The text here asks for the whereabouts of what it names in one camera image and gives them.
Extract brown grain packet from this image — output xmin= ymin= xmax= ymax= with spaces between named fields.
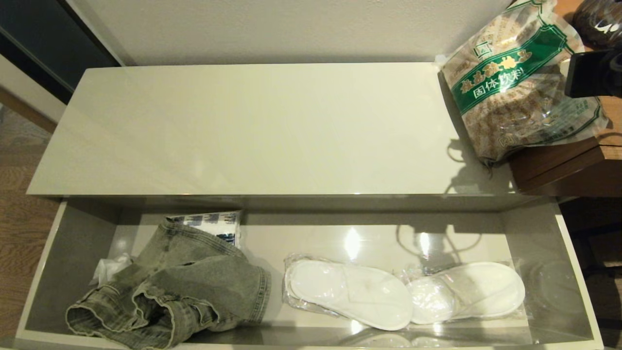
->
xmin=435 ymin=0 xmax=609 ymax=167

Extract grey-green denim shorts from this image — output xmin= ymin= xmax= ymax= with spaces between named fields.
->
xmin=66 ymin=218 xmax=272 ymax=350

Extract white cabinet drawer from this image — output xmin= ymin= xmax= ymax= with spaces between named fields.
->
xmin=15 ymin=197 xmax=603 ymax=350

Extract dark glass vase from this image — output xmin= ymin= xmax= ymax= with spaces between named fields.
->
xmin=572 ymin=0 xmax=622 ymax=49

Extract brown wooden desk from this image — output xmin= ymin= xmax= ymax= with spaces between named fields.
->
xmin=474 ymin=0 xmax=622 ymax=197

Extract white disposable slipper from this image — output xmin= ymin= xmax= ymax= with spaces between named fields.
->
xmin=284 ymin=259 xmax=414 ymax=331
xmin=407 ymin=262 xmax=526 ymax=325

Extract glossy white low cabinet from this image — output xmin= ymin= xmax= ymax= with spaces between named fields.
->
xmin=27 ymin=62 xmax=516 ymax=212

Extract clear plastic slipper bag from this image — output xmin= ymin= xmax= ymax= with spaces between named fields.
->
xmin=282 ymin=253 xmax=531 ymax=336

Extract white blue printed packet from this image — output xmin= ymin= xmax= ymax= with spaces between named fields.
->
xmin=168 ymin=210 xmax=242 ymax=248

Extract white plastic bag roll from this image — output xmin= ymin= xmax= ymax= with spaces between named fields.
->
xmin=90 ymin=254 xmax=135 ymax=287

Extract dark glass door panel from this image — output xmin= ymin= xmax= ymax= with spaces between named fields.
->
xmin=0 ymin=0 xmax=122 ymax=105

